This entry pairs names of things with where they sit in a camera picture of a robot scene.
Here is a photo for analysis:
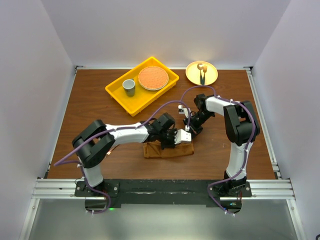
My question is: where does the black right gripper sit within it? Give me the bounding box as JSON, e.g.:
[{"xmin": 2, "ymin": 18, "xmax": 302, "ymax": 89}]
[{"xmin": 183, "ymin": 111, "xmax": 214, "ymax": 140}]

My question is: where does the brown cloth napkin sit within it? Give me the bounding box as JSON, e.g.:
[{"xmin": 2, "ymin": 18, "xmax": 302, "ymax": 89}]
[{"xmin": 143, "ymin": 141, "xmax": 195, "ymax": 159}]

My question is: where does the rose gold spoon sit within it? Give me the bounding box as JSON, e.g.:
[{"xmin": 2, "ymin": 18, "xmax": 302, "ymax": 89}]
[{"xmin": 107, "ymin": 147, "xmax": 114, "ymax": 155}]

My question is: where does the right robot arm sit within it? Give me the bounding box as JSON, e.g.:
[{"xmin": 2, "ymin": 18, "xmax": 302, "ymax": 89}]
[{"xmin": 183, "ymin": 94, "xmax": 260, "ymax": 197}]

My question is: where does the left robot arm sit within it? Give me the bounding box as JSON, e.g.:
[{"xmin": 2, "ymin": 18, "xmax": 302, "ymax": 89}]
[{"xmin": 72, "ymin": 112, "xmax": 177, "ymax": 196}]

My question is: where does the yellow round plate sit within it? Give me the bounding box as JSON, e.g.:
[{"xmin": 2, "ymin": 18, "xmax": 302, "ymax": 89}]
[{"xmin": 185, "ymin": 61, "xmax": 218, "ymax": 86}]

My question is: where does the yellow plastic tray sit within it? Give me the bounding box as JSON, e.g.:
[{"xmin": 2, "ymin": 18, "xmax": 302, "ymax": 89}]
[{"xmin": 105, "ymin": 56, "xmax": 180, "ymax": 117}]

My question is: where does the woven round coaster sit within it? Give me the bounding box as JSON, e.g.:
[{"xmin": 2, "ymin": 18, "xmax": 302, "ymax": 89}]
[{"xmin": 138, "ymin": 66, "xmax": 169, "ymax": 91}]

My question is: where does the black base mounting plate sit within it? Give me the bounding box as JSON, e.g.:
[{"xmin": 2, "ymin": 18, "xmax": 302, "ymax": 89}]
[{"xmin": 74, "ymin": 179, "xmax": 252, "ymax": 213}]

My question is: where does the grey ceramic cup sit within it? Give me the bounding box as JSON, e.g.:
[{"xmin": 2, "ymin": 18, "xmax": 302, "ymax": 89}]
[{"xmin": 122, "ymin": 79, "xmax": 136, "ymax": 97}]

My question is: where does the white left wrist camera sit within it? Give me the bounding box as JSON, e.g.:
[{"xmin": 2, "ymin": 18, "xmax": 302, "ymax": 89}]
[{"xmin": 174, "ymin": 129, "xmax": 192, "ymax": 145}]

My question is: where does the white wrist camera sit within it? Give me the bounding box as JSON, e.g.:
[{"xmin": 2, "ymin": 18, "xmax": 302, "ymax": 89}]
[
  {"xmin": 174, "ymin": 129, "xmax": 192, "ymax": 145},
  {"xmin": 178, "ymin": 104, "xmax": 191, "ymax": 118}
]

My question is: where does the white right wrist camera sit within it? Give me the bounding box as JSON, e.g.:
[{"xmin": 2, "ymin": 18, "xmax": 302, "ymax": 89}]
[{"xmin": 178, "ymin": 104, "xmax": 191, "ymax": 118}]

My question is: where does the wooden fork green handle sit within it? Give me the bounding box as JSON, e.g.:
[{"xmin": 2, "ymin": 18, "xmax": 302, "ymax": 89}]
[{"xmin": 201, "ymin": 65, "xmax": 208, "ymax": 86}]

